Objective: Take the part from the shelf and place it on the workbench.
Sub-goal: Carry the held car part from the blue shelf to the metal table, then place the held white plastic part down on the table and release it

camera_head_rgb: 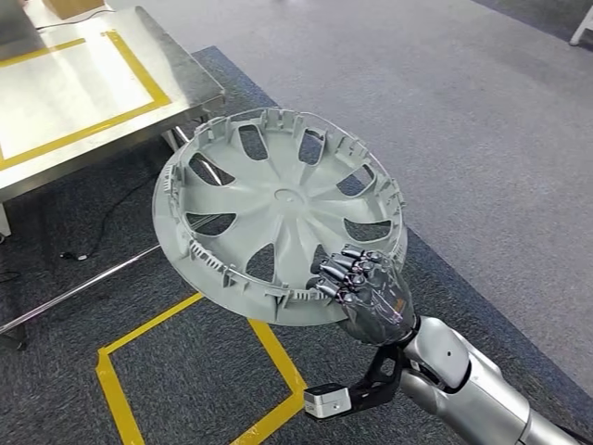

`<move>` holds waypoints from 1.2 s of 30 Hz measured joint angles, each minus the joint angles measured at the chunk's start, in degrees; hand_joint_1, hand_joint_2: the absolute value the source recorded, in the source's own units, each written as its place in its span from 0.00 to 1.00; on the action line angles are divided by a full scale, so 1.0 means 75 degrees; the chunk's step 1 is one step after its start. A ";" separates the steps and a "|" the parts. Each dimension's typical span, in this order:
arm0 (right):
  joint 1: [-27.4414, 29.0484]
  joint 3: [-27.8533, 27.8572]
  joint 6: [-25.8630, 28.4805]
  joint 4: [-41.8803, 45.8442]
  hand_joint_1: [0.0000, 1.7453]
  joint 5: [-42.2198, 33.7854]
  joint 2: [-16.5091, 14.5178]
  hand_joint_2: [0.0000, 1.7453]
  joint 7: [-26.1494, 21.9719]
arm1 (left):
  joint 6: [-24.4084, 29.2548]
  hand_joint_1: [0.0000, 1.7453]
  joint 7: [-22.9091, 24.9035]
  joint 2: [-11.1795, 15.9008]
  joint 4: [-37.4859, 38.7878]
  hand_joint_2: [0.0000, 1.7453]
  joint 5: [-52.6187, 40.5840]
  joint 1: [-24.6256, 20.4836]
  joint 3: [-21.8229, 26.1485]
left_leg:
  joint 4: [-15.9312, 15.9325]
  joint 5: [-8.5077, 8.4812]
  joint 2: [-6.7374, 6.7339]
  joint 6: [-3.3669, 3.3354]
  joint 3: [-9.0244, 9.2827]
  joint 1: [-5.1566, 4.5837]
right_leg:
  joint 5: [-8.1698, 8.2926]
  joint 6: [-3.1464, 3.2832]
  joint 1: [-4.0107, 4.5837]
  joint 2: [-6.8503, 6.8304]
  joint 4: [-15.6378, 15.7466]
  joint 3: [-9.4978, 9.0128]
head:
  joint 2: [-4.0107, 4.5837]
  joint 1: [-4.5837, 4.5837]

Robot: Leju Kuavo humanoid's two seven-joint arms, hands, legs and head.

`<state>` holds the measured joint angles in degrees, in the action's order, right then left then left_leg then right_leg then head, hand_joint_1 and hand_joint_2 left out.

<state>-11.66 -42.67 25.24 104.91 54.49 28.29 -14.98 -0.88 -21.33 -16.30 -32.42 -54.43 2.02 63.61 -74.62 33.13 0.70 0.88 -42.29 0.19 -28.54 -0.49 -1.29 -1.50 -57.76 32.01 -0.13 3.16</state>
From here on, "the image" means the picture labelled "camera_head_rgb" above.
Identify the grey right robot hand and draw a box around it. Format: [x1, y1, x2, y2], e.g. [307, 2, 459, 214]
[306, 243, 418, 347]

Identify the grey plastic wheel hubcap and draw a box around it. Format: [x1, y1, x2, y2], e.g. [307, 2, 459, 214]
[152, 107, 410, 328]

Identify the stainless steel workbench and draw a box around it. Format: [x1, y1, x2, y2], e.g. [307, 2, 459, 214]
[0, 5, 226, 354]

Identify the yellow floor tape square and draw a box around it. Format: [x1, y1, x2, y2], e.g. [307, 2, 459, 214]
[94, 291, 308, 445]

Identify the yellow bench marking tape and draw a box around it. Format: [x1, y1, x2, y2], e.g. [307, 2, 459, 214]
[0, 29, 172, 173]

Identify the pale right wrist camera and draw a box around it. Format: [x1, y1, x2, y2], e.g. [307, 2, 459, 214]
[303, 383, 353, 422]

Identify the white table frame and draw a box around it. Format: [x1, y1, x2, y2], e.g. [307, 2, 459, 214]
[569, 5, 593, 48]

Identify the black floor cable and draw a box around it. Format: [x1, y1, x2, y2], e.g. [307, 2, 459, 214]
[59, 178, 154, 262]

